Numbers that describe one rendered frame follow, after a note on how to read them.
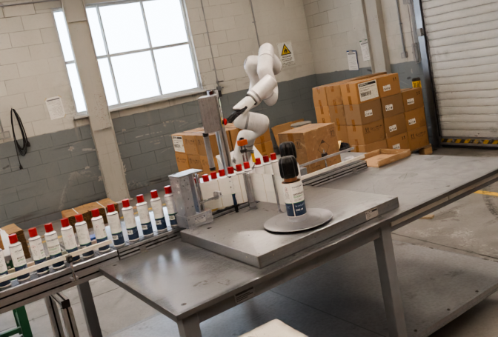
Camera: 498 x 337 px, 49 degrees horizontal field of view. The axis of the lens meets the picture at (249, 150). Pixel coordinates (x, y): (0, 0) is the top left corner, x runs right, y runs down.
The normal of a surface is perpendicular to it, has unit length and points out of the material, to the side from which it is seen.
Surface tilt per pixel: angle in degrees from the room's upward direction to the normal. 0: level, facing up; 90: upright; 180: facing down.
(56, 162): 90
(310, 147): 90
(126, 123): 90
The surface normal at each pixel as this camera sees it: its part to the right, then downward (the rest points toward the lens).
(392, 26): -0.85, 0.24
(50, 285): 0.55, 0.02
